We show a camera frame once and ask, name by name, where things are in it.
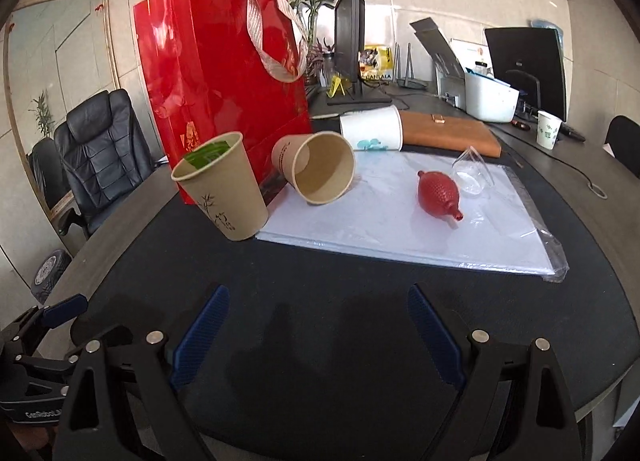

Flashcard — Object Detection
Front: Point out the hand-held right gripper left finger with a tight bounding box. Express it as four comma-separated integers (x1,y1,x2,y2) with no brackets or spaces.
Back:
52,284,232,461

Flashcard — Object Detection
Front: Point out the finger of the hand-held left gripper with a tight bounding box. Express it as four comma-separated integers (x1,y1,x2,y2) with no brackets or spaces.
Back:
10,345,81,378
0,293,89,350

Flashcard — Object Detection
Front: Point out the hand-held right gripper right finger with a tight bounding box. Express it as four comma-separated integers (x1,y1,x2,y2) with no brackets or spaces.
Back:
406,283,583,461

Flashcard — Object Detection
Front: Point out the bamboo print kraft paper cup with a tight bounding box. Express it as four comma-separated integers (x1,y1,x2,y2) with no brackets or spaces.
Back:
171,132,270,242

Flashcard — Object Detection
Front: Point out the red rubber bulb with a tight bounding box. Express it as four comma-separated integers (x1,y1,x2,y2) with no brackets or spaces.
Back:
417,170,464,226

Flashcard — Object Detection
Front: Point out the clear plastic cup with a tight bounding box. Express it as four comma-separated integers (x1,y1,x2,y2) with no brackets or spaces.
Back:
452,146,496,198

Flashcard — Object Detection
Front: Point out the plain kraft paper cup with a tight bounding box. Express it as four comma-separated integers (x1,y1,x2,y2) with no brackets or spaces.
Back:
271,131,357,206

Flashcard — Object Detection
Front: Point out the red gift bag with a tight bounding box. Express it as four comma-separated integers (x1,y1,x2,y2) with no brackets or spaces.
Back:
132,0,313,206

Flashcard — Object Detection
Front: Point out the toy tyre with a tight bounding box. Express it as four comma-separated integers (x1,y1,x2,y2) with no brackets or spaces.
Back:
30,248,73,304

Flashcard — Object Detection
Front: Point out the white paper in clear sleeve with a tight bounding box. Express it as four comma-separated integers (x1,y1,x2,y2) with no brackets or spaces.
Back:
255,148,570,284

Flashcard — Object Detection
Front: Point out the black leather office chair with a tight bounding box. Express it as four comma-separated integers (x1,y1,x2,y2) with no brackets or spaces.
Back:
52,88,157,242

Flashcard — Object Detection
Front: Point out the green tea packet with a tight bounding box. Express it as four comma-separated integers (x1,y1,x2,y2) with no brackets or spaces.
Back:
181,140,233,172

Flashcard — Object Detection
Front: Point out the brown leather notebook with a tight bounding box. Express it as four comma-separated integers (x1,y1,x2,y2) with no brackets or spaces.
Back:
397,111,502,158

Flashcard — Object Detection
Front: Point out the white paper cup blue print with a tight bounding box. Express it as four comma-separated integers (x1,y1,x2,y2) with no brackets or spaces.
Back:
339,105,404,152

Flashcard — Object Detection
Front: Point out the white paper cup green print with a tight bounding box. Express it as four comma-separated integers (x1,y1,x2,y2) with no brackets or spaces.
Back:
536,110,562,149

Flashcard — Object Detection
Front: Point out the white plastic bin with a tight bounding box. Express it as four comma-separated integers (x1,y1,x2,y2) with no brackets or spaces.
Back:
464,70,521,123

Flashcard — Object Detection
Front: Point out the grey printer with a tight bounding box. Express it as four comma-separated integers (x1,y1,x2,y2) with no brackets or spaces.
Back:
409,17,481,109

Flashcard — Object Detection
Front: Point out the black router with antennas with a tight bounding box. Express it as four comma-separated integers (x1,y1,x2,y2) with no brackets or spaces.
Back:
395,42,430,91

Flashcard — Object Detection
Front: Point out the black fabric office chair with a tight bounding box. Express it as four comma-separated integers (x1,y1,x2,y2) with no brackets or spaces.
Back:
604,115,640,164

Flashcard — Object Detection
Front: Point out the yellow box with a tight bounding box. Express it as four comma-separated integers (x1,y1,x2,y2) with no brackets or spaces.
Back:
362,45,393,79

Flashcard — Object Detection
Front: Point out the black monitor with wide back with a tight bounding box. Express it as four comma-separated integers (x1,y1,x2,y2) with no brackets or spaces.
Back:
484,27,568,122

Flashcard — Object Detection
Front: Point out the purple leaf plant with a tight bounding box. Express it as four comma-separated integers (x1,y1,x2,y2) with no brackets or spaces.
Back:
306,40,332,83

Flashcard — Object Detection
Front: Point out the black monitor on slim stand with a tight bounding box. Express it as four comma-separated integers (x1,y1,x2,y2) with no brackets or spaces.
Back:
327,0,393,107

